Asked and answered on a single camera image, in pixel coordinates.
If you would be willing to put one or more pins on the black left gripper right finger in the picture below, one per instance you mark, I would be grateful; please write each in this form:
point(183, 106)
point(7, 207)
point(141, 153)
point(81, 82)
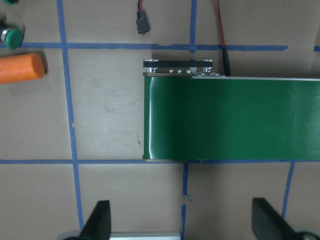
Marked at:
point(267, 224)

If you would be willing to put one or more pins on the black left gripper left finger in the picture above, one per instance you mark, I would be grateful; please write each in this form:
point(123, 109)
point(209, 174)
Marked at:
point(98, 225)

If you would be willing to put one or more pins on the black timing belt drive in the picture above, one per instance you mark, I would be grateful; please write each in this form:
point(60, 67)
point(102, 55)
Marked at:
point(192, 66)

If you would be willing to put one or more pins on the green conveyor belt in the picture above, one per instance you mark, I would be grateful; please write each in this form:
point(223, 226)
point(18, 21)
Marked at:
point(219, 118)

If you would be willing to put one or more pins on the black cable connector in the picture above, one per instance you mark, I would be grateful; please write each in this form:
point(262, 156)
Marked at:
point(142, 22)

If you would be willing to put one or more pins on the green push button switch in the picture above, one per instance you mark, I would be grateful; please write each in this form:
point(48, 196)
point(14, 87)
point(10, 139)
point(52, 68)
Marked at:
point(12, 38)

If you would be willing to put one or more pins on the plain orange cylinder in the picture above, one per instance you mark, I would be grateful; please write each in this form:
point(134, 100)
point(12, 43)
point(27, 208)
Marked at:
point(19, 68)

